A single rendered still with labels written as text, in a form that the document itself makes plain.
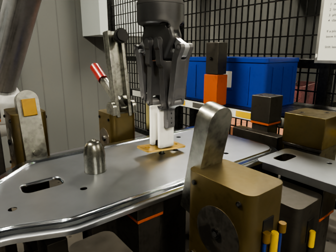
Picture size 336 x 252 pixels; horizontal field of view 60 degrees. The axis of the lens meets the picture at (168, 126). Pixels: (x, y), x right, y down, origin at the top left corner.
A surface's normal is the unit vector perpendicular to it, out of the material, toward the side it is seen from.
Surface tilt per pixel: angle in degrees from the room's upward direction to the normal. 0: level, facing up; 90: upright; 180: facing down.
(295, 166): 0
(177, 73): 99
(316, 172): 0
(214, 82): 90
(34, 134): 78
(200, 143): 90
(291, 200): 0
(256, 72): 90
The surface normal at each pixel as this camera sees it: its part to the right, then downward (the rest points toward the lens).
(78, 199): 0.00, -0.97
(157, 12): -0.12, 0.24
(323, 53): -0.79, 0.15
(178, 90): 0.61, 0.34
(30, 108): 0.60, -0.01
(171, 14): 0.43, 0.22
